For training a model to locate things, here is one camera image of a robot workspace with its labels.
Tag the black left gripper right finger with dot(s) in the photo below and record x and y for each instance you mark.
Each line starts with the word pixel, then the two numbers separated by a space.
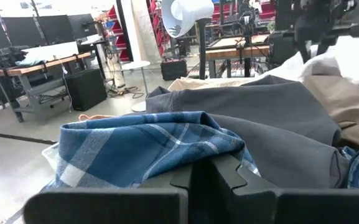
pixel 291 207

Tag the red bin shelf rack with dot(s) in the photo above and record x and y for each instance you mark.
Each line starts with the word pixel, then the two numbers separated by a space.
pixel 117 34

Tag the black equipment case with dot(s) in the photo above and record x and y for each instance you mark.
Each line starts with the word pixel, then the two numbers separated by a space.
pixel 173 69

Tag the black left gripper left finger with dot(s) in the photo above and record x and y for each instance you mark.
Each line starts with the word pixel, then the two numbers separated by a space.
pixel 104 205

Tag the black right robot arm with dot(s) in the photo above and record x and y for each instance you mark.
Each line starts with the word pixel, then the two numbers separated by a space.
pixel 310 25

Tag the dark grey garment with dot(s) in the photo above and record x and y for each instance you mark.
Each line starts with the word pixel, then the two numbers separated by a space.
pixel 260 118

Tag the white dome lamp shade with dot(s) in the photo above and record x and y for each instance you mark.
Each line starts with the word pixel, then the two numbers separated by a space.
pixel 182 15

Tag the cream beige cloth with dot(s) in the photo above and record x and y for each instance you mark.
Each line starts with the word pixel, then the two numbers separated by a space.
pixel 198 83

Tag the clear plastic bin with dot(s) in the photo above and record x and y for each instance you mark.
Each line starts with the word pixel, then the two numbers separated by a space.
pixel 51 154

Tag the white round stool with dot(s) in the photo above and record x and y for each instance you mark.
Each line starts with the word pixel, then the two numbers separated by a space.
pixel 137 65

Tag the black partition panels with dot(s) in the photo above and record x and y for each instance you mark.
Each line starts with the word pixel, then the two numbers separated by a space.
pixel 26 31

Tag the blue plaid flannel shirt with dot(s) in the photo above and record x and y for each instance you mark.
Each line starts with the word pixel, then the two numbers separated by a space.
pixel 120 149

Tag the black metal post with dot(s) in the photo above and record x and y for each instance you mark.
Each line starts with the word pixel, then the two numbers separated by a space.
pixel 202 49

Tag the wooden workbench with grey frame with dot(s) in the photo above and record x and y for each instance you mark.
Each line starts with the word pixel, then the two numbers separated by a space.
pixel 36 67

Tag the white garment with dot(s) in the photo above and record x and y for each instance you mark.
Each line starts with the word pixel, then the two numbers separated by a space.
pixel 347 56

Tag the wooden table with black frame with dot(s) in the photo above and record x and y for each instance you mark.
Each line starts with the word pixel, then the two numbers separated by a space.
pixel 232 53

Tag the black cube box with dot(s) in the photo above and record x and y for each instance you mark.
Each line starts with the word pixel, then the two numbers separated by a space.
pixel 86 88

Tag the tan khaki garment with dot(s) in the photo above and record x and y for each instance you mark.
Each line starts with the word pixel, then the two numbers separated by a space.
pixel 338 99

